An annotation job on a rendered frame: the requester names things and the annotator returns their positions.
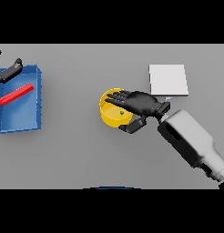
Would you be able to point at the dark right robot hand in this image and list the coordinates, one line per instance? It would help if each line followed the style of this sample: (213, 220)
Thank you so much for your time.
(141, 103)

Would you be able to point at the pale square measuring scale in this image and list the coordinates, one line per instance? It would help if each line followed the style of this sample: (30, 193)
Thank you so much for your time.
(168, 79)

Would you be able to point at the dark left robot hand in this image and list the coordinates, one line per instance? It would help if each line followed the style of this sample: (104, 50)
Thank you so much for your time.
(10, 72)

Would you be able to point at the red beaker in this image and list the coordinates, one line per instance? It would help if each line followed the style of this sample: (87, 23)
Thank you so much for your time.
(16, 94)

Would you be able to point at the green nut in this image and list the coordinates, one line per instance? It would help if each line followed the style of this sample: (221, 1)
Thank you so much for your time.
(121, 113)

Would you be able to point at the blue tray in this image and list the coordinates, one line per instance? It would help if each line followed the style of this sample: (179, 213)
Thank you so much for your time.
(24, 106)

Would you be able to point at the yellow bowl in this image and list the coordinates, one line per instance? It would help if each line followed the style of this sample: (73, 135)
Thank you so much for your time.
(112, 116)

